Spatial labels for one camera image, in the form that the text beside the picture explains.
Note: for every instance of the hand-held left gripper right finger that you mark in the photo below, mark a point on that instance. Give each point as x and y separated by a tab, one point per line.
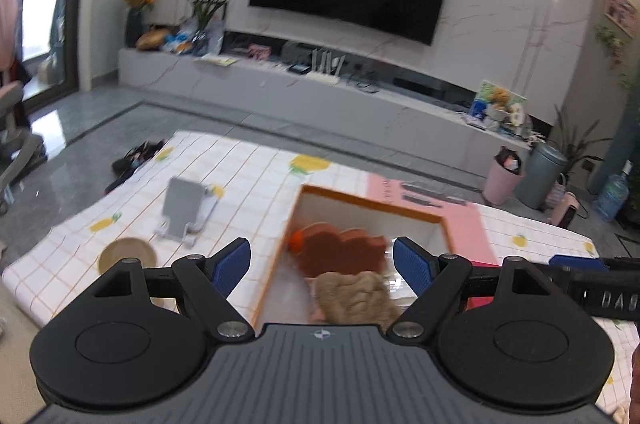
412	264

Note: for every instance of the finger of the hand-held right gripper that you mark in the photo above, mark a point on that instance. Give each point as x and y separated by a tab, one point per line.
575	261

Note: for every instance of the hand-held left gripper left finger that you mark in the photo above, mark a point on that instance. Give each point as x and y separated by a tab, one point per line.
232	266

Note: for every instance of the brown foam block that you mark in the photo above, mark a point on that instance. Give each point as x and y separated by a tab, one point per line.
345	251

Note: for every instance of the orange crochet ball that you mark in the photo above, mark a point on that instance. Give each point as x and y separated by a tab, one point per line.
296	240

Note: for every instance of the orange cardboard box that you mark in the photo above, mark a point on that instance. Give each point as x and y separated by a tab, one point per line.
360	216

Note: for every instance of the person's right forearm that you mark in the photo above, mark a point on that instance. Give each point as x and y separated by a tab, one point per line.
636	374

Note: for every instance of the pink heater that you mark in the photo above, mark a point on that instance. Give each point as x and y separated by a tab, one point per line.
567	209

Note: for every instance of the blue water bottle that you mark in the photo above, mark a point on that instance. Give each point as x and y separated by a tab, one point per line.
611	199

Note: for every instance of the red box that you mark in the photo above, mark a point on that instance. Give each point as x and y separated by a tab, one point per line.
482	303

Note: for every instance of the grey phone stand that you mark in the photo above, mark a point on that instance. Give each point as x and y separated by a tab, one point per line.
180	204

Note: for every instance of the grey trash can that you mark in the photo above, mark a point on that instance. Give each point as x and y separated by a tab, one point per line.
540	179

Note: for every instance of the pink waste bin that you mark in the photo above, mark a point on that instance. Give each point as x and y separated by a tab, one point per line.
502	186

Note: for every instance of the beige cup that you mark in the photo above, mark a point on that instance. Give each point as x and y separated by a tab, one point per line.
125	251

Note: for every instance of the long-leaf floor plant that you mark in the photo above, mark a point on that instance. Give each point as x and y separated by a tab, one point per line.
575	149

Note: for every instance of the dark slipper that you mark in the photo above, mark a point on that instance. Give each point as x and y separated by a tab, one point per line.
137	157

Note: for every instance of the teddy bear bouquet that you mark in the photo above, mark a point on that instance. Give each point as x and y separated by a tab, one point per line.
497	109

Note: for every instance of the printed green picture board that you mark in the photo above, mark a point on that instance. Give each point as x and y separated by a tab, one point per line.
480	104

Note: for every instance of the white marble television cabinet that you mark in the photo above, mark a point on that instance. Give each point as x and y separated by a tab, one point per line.
300	104

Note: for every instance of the yellowish papers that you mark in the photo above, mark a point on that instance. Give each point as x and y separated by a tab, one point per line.
217	60

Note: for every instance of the white router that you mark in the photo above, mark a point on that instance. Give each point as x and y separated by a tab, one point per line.
322	77

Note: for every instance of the small black device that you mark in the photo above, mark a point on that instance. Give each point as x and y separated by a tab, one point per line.
297	69

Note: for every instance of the blue and white snack bags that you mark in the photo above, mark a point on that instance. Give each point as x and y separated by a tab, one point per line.
182	42

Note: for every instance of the brown bread loaf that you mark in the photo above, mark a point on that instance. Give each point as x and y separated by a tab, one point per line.
150	40

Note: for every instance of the dark vase with yellow flowers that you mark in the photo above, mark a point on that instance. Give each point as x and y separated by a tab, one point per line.
135	27

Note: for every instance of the green plant in glass vase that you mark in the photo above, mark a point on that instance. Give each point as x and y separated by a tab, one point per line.
207	4

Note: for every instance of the pink and grey chair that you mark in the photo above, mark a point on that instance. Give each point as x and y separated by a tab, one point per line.
15	104

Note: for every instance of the glass balcony door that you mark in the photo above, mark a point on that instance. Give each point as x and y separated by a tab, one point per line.
40	4

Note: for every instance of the small pink photo frame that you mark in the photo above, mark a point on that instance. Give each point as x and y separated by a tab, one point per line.
260	52

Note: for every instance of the wall vine plant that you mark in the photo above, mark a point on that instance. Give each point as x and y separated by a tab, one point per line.
612	42

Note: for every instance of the framed wall picture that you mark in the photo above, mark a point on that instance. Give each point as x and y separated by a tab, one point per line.
620	12

